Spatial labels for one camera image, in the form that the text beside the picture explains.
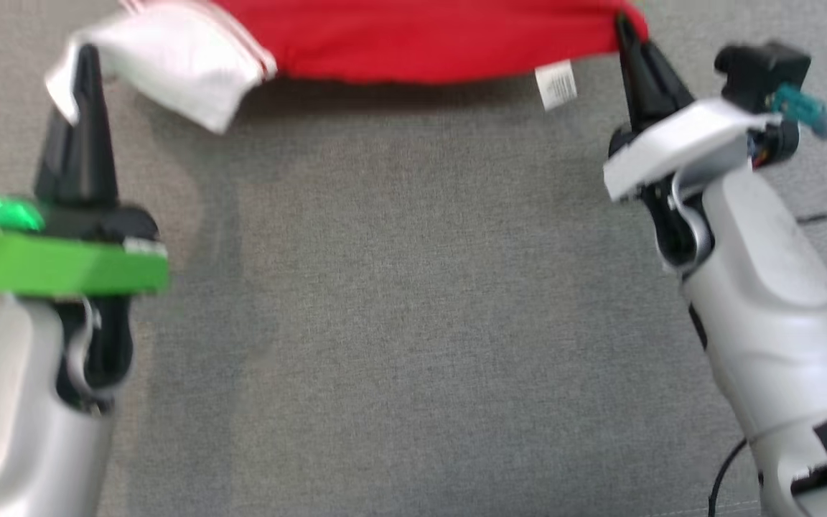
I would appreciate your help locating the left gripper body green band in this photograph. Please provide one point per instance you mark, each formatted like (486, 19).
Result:
(62, 266)

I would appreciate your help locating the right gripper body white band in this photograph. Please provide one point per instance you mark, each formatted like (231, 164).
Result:
(686, 143)

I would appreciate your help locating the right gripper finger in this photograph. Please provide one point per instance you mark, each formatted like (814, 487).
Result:
(661, 86)
(632, 86)

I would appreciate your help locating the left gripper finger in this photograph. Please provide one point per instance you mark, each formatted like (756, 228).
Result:
(69, 158)
(101, 158)

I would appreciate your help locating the red basketball jersey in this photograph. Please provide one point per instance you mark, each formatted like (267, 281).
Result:
(413, 36)

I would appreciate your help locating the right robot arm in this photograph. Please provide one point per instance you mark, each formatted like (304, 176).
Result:
(765, 301)

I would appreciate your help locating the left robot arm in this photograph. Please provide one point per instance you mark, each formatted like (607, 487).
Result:
(11, 416)

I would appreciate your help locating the grey fabric sofa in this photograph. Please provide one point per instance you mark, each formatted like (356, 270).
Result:
(399, 301)

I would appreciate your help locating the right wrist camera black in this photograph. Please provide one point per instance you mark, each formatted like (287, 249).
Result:
(758, 72)

